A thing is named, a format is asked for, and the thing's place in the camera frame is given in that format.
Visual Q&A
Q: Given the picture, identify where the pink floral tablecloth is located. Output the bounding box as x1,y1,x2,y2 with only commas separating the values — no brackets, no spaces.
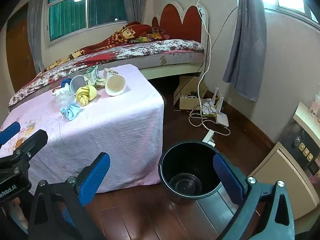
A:
0,64,165,194

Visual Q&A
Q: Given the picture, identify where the cream bed frame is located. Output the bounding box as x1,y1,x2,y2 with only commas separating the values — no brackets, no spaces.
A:
139,50,208,80

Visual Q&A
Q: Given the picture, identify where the white pump bottle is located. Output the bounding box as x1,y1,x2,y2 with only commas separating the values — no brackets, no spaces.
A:
308,84,320,117

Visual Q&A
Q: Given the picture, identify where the grey window curtain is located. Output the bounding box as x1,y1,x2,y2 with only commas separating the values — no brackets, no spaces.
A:
26,0,50,73
122,0,143,24
222,0,268,102

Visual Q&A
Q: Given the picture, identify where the cream nightstand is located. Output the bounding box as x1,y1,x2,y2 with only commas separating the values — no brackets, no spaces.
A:
246,101,320,207

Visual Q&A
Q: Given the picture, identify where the blue paper cup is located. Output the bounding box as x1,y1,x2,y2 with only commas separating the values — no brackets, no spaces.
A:
69,74,87,94

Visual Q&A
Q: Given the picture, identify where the white power strip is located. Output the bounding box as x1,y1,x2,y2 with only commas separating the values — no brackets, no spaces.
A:
202,130,216,147

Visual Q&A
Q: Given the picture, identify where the white power cable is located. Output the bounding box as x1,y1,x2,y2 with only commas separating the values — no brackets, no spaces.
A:
189,0,231,137

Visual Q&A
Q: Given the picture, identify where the white paper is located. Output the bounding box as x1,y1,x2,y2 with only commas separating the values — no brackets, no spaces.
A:
52,86,67,97

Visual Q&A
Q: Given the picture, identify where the yellow tissue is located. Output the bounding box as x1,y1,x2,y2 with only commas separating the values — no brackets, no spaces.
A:
76,84,97,106

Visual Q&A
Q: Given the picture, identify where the brown wooden door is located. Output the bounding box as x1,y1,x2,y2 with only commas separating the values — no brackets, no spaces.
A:
5,1,38,93

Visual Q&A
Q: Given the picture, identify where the large white paper cup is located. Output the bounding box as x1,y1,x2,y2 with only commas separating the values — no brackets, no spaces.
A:
105,73,126,97

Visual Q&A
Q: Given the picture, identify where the red printed blanket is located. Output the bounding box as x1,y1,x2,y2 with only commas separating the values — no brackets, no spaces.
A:
37,21,173,74

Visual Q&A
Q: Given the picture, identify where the window with green curtain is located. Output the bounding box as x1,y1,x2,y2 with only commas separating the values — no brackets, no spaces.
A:
44,0,144,47

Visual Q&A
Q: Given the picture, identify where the black cable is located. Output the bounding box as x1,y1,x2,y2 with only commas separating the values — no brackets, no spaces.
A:
175,5,239,99

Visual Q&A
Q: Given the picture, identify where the floral sheet mattress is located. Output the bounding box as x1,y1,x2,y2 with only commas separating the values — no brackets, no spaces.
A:
7,39,205,110

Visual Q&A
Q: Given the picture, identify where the green milk carton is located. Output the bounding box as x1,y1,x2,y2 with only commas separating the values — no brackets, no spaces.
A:
82,65,100,85

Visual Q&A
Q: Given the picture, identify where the cardboard box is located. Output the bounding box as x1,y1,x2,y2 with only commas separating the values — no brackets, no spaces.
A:
173,75,209,110

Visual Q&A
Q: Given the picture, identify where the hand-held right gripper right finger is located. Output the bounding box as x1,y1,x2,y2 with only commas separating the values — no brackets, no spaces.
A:
212,152,295,240

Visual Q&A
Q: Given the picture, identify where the light blue tissue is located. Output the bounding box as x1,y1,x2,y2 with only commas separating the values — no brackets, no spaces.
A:
60,102,81,122

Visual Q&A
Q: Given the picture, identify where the red heart-shaped headboard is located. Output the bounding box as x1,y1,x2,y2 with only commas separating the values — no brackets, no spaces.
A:
151,1,210,50

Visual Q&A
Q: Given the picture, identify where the white router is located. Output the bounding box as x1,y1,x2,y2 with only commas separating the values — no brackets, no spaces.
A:
200,87,229,127

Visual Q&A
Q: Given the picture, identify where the colourful printed pillow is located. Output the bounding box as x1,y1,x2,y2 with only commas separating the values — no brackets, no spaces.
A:
130,31,170,43

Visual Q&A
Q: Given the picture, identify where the person's left hand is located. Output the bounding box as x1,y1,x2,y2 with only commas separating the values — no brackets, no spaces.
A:
4,196,29,230

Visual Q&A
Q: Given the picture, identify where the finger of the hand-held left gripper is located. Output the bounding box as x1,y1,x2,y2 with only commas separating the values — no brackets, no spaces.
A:
0,129,48,178
0,121,21,145

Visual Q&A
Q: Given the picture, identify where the black plastic bucket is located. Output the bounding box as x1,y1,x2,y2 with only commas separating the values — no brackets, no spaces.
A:
158,141,223,205

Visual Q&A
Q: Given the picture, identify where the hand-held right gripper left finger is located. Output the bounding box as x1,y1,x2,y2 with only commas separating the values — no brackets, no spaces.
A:
27,152,111,240

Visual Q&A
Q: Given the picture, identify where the clear plastic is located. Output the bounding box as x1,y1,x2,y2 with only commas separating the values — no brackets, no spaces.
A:
54,90,75,105

